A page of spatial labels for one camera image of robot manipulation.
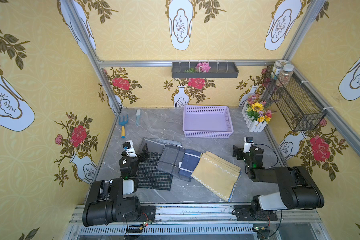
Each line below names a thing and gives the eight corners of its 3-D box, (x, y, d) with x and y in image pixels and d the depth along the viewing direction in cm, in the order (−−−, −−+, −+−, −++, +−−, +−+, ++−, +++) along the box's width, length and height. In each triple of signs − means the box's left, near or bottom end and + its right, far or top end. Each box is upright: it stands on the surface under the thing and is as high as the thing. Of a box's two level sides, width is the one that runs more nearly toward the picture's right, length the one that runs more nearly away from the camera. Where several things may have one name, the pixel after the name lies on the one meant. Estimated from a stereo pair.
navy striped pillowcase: (178, 173, 89) (178, 172, 87) (185, 150, 99) (185, 149, 97) (195, 178, 87) (195, 177, 85) (200, 154, 97) (201, 153, 95)
